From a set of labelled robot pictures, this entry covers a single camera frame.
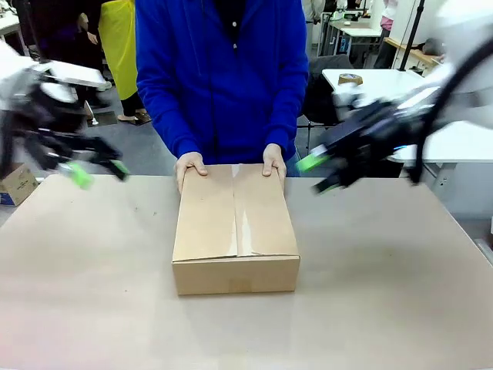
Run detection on brown packing tape roll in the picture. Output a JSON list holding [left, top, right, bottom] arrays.
[[337, 72, 364, 87]]

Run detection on black chair with dark jacket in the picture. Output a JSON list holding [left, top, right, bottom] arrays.
[[298, 53, 354, 155]]

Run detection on grey metal-frame workbench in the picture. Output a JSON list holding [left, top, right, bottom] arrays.
[[327, 17, 383, 59]]

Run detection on person in dark purple clothes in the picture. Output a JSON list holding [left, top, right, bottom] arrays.
[[36, 0, 113, 111]]

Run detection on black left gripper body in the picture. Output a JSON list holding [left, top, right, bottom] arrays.
[[7, 82, 80, 173]]

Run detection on person's torso blue hoodie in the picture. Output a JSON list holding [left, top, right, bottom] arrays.
[[134, 0, 310, 166]]

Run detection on person in pink top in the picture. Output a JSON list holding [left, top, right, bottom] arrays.
[[379, 0, 400, 31]]

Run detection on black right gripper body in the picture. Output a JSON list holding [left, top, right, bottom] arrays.
[[325, 100, 410, 183]]

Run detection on person's right hand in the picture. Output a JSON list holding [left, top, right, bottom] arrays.
[[173, 152, 210, 194]]

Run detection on small white tilted table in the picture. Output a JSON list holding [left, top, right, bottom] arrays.
[[38, 60, 108, 89]]

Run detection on person's right forearm blue sleeve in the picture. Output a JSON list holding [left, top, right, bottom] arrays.
[[148, 103, 205, 160]]

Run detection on black tripod pole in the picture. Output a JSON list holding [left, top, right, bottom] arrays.
[[397, 0, 427, 72]]

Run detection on person's left hand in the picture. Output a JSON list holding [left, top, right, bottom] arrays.
[[262, 143, 288, 192]]

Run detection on person in yellow apron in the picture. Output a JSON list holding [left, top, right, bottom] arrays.
[[97, 0, 153, 125]]

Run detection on small printed cardboard box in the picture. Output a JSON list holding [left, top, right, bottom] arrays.
[[0, 162, 40, 208]]

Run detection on wooden-top background table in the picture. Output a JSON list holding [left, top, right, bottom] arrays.
[[384, 36, 446, 72]]

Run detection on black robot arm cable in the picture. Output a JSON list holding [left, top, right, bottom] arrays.
[[407, 40, 493, 186]]

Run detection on white table with tape roll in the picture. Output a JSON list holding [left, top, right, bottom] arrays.
[[321, 68, 493, 165]]

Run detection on brown cardboard shipping box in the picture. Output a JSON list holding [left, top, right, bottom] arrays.
[[171, 163, 302, 297]]

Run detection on clear packing tape strip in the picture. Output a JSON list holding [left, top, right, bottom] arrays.
[[230, 163, 258, 294]]

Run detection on person's left forearm blue sleeve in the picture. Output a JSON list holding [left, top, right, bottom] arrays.
[[268, 88, 307, 153]]

